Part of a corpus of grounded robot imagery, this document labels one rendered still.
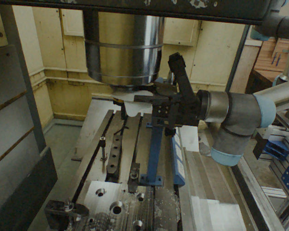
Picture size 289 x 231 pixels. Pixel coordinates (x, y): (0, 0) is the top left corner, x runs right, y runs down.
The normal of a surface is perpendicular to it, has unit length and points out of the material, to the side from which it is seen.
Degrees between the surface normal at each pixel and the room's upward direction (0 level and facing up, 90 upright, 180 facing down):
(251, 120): 91
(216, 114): 93
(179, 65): 89
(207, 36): 91
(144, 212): 0
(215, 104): 62
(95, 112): 24
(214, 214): 8
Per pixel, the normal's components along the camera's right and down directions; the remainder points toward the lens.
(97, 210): 0.07, -0.86
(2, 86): 0.99, 0.10
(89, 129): 0.07, -0.59
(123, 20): 0.06, 0.51
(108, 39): -0.20, 0.48
